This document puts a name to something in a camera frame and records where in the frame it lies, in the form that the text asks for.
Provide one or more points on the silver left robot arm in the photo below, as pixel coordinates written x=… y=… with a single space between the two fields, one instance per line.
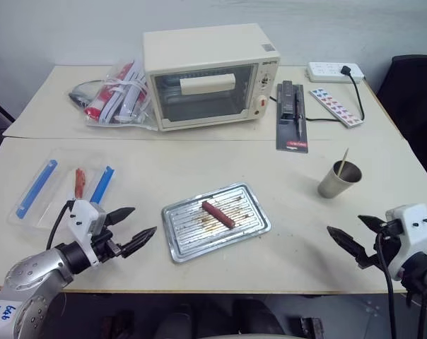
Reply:
x=31 y=275

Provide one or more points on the white strip with coloured stickers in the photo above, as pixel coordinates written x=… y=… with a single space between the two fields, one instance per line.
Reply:
x=335 y=106

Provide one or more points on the black pen-shaped tool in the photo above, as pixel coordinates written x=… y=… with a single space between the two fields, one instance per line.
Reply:
x=299 y=113

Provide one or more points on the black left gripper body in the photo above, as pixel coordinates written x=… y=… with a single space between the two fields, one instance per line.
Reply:
x=104 y=245

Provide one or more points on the white handwritten label sticker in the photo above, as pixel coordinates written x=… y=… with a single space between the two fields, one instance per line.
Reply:
x=3 y=312

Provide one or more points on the silver ribbed baking tray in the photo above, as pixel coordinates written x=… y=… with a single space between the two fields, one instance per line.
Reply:
x=199 y=240

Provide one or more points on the cream toaster oven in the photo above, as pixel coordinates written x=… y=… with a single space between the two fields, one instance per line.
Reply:
x=199 y=53

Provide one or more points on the clear plastic bag with items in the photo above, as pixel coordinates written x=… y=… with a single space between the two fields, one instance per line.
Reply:
x=118 y=95

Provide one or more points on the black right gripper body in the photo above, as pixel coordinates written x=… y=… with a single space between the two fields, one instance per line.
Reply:
x=385 y=247

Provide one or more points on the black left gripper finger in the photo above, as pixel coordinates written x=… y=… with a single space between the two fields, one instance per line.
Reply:
x=119 y=214
x=139 y=241

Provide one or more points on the dark rounded shape under table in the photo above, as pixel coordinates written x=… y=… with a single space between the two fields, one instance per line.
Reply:
x=310 y=328

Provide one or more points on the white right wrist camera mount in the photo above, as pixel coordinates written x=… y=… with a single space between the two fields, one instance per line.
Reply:
x=409 y=229

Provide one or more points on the clear bag with blue sticks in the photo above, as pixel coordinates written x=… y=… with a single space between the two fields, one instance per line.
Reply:
x=63 y=183

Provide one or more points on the blue container clip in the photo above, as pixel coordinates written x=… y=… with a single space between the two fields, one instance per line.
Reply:
x=102 y=183
x=36 y=189

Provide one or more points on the black chair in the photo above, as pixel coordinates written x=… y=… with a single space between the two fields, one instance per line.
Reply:
x=415 y=92

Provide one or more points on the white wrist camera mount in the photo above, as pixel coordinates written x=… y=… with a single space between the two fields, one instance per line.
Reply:
x=81 y=217
x=409 y=229

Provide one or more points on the red-brown sausage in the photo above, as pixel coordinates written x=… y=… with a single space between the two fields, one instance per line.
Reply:
x=218 y=214

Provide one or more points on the black tool package card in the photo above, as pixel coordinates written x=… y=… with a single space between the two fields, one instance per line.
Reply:
x=287 y=134

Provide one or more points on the thin grey stick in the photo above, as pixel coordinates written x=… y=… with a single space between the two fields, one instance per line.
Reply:
x=343 y=160

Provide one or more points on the white power strip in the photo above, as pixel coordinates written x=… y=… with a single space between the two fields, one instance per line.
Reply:
x=323 y=72

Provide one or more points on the metal cup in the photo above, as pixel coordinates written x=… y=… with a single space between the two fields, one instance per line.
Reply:
x=335 y=185

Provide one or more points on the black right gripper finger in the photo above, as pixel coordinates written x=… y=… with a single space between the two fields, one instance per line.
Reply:
x=374 y=223
x=348 y=243

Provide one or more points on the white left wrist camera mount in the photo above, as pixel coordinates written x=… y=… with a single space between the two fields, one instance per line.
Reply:
x=81 y=217

